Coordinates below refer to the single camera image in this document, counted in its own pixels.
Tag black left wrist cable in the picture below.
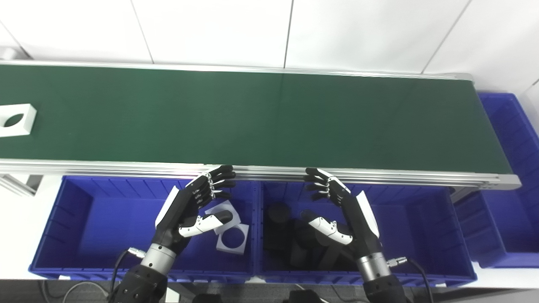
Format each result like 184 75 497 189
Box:
109 247 146 297

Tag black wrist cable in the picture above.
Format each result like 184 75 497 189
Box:
387 256 434 303
109 247 146 297

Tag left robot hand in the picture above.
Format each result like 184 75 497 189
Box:
152 165 237 254

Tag blue plastic bin empty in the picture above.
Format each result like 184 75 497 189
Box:
454 93 539 268

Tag aluminium conveyor support leg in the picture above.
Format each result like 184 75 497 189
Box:
0 173 43 197

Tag black cylinder part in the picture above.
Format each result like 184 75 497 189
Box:
290 213 326 270
265 202 293 254
314 239 356 272

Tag green conveyor belt aluminium frame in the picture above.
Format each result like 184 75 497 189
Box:
0 60 522 190

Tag grey floor cable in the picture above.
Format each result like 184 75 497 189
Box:
41 279 111 303

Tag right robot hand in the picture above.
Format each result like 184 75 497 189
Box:
302 167 382 258

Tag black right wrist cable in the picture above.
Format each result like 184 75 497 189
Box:
387 256 434 303

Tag white square part round hole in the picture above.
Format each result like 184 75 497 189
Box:
216 223 250 255
205 200 242 235
0 104 37 138

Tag blue plastic bin white parts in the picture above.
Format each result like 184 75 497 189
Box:
29 175 260 282

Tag blue plastic bin black parts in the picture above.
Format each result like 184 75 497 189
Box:
256 181 478 287

